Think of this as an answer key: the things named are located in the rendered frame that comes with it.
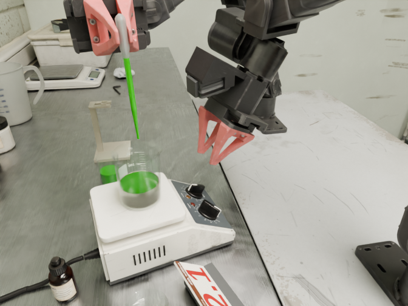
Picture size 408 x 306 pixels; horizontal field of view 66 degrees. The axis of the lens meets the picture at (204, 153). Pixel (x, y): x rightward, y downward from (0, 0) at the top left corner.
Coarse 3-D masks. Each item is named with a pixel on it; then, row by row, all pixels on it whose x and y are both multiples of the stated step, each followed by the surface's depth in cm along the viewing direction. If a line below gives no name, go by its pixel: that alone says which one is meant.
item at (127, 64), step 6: (126, 60) 36; (126, 66) 36; (126, 72) 37; (126, 78) 37; (132, 84) 38; (132, 90) 38; (132, 96) 38; (132, 102) 39; (132, 108) 39; (132, 114) 40; (138, 132) 41; (138, 138) 42
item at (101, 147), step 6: (90, 102) 69; (96, 102) 69; (102, 102) 69; (108, 102) 69; (90, 108) 67; (96, 108) 67; (90, 114) 69; (96, 114) 69; (96, 120) 70; (96, 126) 70; (96, 132) 71; (96, 138) 72; (102, 144) 73; (108, 144) 77; (114, 144) 77; (96, 150) 75; (102, 150) 74; (108, 150) 75; (96, 162) 71
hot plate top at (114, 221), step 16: (96, 192) 48; (112, 192) 48; (96, 208) 45; (112, 208) 45; (160, 208) 45; (176, 208) 45; (96, 224) 42; (112, 224) 42; (128, 224) 42; (144, 224) 42; (160, 224) 42; (112, 240) 40
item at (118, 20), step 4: (116, 16) 34; (116, 20) 34; (120, 20) 33; (116, 24) 34; (120, 24) 34; (120, 28) 34; (120, 32) 34; (120, 36) 34; (124, 36) 34; (120, 40) 35; (124, 40) 35; (120, 44) 35; (120, 48) 35; (124, 48) 35; (124, 52) 35
